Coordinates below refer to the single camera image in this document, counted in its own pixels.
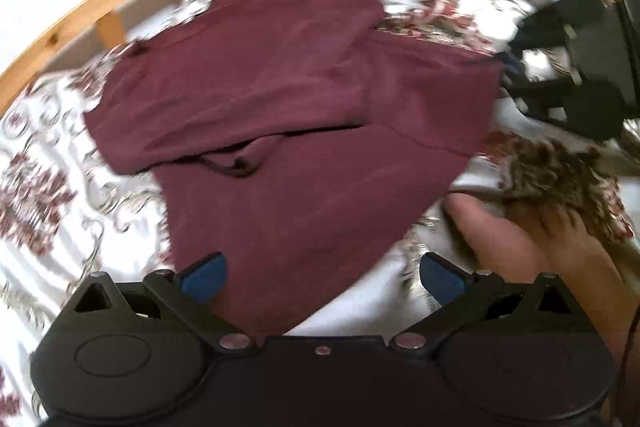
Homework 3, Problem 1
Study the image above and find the maroon knit sweater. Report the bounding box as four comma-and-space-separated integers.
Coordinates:
85, 0, 503, 334

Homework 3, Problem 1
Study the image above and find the person's bare hand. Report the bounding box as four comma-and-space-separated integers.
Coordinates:
444, 193, 640, 373

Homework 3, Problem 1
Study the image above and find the white floral bedspread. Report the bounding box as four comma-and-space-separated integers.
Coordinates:
0, 0, 640, 427

